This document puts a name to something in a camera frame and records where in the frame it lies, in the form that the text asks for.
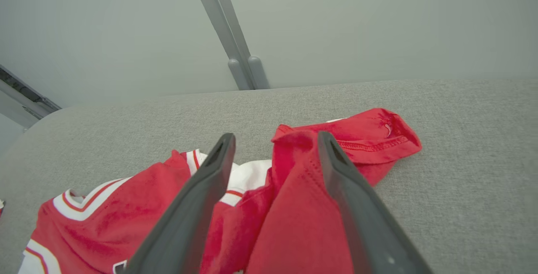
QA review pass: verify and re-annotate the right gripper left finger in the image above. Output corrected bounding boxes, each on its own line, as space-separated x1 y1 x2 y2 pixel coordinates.
122 133 236 274

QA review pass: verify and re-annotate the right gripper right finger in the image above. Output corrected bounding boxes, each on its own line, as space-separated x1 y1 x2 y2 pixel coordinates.
317 131 434 274

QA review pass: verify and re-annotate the red white jersey shirt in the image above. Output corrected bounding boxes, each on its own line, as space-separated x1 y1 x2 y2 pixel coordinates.
17 108 423 274

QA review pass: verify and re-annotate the grey hinged partition post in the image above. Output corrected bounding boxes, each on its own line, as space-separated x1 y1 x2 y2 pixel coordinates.
0 64 62 129

